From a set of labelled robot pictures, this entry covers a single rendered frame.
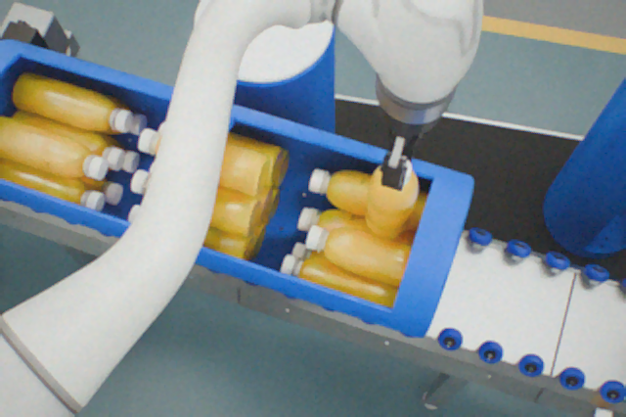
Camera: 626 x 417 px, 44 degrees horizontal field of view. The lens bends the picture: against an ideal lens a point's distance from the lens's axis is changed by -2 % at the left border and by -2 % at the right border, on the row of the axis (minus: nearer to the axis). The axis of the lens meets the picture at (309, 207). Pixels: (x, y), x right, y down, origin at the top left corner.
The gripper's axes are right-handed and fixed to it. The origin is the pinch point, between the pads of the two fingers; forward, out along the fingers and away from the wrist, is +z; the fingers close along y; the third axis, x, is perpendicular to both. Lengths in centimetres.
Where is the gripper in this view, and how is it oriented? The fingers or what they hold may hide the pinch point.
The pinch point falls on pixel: (398, 162)
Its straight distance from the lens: 109.3
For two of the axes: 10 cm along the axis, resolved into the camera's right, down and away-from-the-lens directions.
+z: 0.2, 3.4, 9.4
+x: -9.5, -3.0, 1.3
